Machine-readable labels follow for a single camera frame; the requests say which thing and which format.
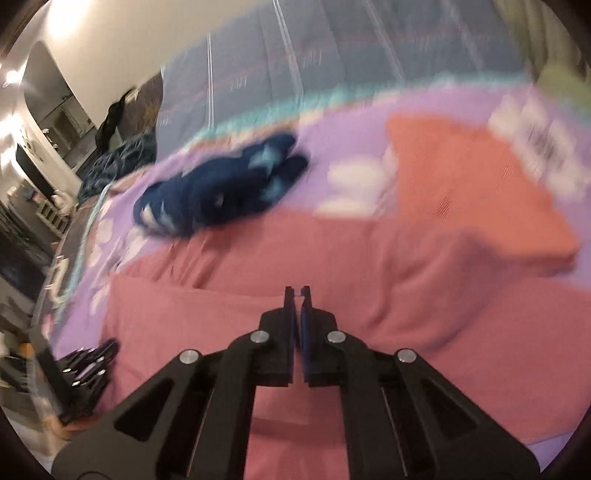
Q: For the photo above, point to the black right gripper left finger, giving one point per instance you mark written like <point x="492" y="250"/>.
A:
<point x="190" y="420"/>

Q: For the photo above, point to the dusty pink garment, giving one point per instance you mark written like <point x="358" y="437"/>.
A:
<point x="515" y="341"/>

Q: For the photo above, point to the black garment on headboard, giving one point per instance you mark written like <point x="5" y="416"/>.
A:
<point x="107" y="128"/>

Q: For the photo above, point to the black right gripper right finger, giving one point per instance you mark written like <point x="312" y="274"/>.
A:
<point x="403" y="419"/>

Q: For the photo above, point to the blue plaid pillow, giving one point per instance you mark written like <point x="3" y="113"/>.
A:
<point x="287" y="57"/>

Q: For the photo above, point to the dark teal patterned blanket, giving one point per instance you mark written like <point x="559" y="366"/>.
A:
<point x="134" y="153"/>

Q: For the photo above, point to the navy star-patterned fleece garment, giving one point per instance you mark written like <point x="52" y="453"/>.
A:
<point x="222" y="189"/>

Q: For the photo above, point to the light green cushion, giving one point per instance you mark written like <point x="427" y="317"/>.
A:
<point x="564" y="84"/>

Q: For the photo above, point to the folded coral orange garment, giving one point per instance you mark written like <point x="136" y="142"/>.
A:
<point x="462" y="176"/>

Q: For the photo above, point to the purple floral bedsheet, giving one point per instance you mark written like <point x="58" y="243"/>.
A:
<point x="352" y="175"/>

